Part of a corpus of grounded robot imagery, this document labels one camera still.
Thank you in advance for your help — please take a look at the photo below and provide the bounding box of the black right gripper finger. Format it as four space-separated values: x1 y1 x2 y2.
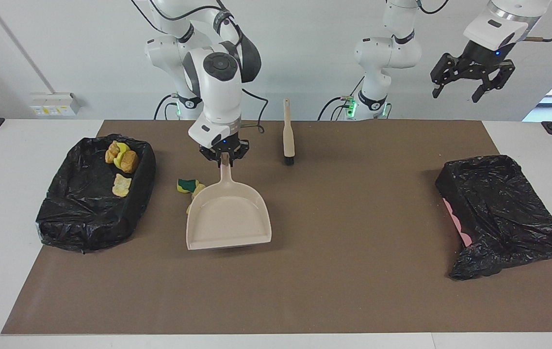
199 148 222 168
228 141 250 168

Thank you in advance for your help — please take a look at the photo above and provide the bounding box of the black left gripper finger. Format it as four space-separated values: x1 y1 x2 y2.
430 53 455 99
472 61 516 103

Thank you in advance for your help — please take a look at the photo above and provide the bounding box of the beige hand brush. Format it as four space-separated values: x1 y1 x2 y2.
283 99 295 166

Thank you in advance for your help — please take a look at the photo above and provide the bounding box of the beige plastic dustpan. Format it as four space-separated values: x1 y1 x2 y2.
186 153 273 251

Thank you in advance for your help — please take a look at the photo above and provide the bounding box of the brown bread nugget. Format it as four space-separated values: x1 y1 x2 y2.
120 150 140 174

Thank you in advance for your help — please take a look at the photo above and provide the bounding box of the notched yellow sponge piece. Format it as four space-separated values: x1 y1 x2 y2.
114 142 132 170

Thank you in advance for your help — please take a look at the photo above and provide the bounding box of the pale sponge piece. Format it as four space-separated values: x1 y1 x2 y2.
112 174 132 198

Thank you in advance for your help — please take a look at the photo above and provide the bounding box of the crumpled black trash bag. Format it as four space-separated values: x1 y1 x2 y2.
435 155 552 281

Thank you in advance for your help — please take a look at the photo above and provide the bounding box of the black bag lined bin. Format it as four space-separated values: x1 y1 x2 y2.
36 134 157 254

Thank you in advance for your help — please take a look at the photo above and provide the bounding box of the pink plastic bin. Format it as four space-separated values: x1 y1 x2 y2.
443 196 473 248

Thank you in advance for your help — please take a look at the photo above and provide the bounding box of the brown table mat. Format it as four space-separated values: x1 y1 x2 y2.
1 120 552 335

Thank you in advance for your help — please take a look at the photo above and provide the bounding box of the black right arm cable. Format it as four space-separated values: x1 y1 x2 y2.
130 0 269 134

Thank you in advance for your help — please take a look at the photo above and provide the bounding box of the black right base cable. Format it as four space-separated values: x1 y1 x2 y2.
154 95 179 120

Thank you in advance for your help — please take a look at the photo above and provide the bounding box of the black base cable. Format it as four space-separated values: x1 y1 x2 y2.
318 75 366 121
154 95 179 120

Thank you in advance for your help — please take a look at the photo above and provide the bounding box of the black left base cable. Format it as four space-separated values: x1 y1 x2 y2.
318 75 366 121

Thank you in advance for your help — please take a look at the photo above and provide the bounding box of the white wall socket box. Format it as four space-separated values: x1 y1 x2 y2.
29 93 81 117

